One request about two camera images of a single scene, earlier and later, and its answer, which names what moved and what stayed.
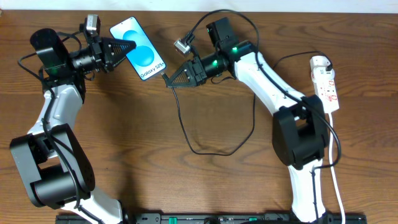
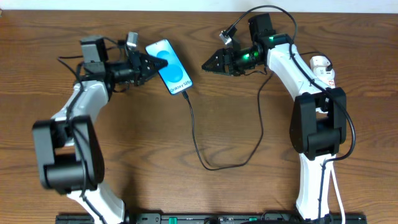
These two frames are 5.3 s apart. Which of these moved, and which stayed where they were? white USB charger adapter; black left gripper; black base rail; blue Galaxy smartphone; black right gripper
Moved: black left gripper; blue Galaxy smartphone; black right gripper
Stayed: black base rail; white USB charger adapter
